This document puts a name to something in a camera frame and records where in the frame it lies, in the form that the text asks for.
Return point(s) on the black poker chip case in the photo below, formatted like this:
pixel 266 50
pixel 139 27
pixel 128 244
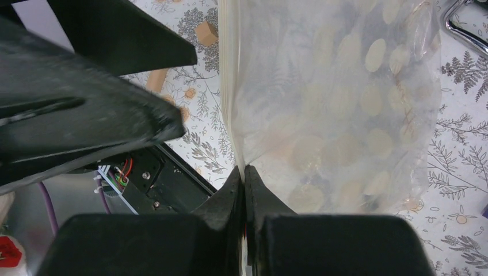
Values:
pixel 466 22

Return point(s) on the wooden cylinder block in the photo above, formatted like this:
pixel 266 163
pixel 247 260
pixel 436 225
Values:
pixel 156 79

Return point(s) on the wooden cube block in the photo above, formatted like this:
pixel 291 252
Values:
pixel 206 33

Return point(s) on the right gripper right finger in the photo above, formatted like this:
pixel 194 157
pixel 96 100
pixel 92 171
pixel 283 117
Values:
pixel 282 242

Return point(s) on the clear zip top bag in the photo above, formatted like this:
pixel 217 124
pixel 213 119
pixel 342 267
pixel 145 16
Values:
pixel 332 102

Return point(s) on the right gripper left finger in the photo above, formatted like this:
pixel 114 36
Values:
pixel 206 241

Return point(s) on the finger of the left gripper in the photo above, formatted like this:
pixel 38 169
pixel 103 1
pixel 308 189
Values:
pixel 120 37
pixel 60 112

